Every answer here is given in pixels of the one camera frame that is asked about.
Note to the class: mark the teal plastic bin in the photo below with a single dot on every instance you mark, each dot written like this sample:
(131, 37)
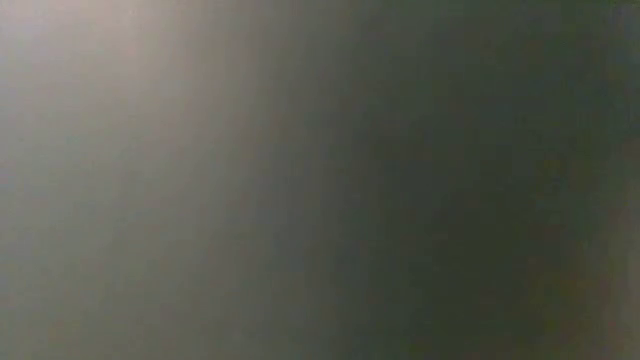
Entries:
(450, 200)

